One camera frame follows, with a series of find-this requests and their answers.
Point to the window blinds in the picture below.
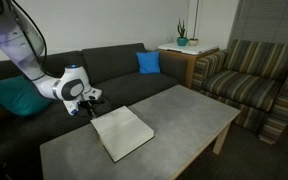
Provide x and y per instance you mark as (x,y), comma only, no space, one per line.
(261,20)

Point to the small white plant pot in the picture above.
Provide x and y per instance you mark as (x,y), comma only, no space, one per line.
(193,17)

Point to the teal plant pot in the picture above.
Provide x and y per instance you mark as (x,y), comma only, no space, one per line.
(181,39)

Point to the teal throw pillow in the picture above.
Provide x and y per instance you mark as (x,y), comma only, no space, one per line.
(20,96)

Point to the striped armchair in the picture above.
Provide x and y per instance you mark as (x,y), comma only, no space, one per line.
(251,76)

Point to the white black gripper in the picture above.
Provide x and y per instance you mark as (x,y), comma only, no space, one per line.
(85,100)

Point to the grey coffee table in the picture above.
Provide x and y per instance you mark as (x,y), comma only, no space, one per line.
(154,139)

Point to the dark grey patterned sofa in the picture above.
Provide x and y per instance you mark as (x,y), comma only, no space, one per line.
(114,70)

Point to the blue throw pillow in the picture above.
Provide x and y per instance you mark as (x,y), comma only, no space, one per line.
(148,62)

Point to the wooden side table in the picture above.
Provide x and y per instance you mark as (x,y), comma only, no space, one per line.
(190,59)

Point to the large book black yellow cover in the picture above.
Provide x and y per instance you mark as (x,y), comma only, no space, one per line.
(121,132)

